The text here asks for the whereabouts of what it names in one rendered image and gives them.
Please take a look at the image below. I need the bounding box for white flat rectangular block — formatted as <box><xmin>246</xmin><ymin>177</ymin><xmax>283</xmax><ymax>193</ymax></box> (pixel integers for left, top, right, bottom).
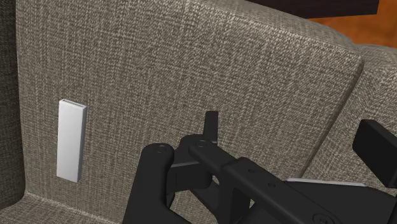
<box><xmin>56</xmin><ymin>99</ymin><xmax>88</xmax><ymax>183</ymax></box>

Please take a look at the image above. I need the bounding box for grey woven fabric sofa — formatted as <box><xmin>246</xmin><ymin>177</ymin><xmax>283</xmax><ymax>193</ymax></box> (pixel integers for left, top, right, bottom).
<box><xmin>0</xmin><ymin>0</ymin><xmax>397</xmax><ymax>224</ymax></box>

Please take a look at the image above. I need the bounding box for dark brown table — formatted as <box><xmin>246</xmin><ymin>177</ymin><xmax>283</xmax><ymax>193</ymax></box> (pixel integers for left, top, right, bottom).
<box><xmin>244</xmin><ymin>0</ymin><xmax>380</xmax><ymax>19</ymax></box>

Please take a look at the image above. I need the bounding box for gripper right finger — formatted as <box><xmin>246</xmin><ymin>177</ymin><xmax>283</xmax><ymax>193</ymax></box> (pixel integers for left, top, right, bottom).
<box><xmin>352</xmin><ymin>119</ymin><xmax>397</xmax><ymax>189</ymax></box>

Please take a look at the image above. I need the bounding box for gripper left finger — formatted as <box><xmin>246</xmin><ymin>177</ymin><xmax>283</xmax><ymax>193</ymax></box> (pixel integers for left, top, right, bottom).
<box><xmin>122</xmin><ymin>110</ymin><xmax>342</xmax><ymax>224</ymax></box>

